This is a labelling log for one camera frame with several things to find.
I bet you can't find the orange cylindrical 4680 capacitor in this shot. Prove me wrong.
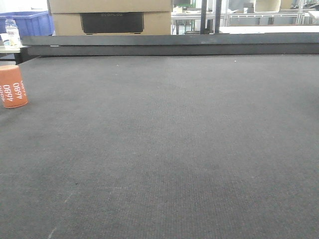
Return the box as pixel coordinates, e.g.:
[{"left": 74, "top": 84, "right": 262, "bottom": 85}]
[{"left": 0, "top": 65, "right": 28, "bottom": 109}]

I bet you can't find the dark grey table mat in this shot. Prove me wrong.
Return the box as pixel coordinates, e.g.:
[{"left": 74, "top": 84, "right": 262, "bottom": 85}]
[{"left": 0, "top": 55, "right": 319, "bottom": 239}]

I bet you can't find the white metal rack background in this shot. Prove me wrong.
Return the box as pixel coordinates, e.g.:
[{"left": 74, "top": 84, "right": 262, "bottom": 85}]
[{"left": 221, "top": 0, "right": 318, "bottom": 26}]

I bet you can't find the large cardboard box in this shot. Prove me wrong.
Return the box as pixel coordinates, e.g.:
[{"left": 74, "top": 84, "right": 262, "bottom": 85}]
[{"left": 48, "top": 0, "right": 171, "bottom": 36}]

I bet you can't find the blue plastic crate background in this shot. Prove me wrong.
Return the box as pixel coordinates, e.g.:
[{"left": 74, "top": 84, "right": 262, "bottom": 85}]
[{"left": 0, "top": 11, "right": 55, "bottom": 37}]

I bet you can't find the black raised table ledge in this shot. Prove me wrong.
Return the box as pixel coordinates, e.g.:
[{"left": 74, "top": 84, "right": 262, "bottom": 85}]
[{"left": 22, "top": 32, "right": 319, "bottom": 57}]

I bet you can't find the clear plastic water bottle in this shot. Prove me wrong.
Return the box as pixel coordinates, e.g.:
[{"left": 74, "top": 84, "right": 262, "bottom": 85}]
[{"left": 5, "top": 18, "right": 21, "bottom": 48}]

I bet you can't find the black vertical post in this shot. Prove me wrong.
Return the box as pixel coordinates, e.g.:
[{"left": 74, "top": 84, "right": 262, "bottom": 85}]
[{"left": 199, "top": 0, "right": 207, "bottom": 35}]

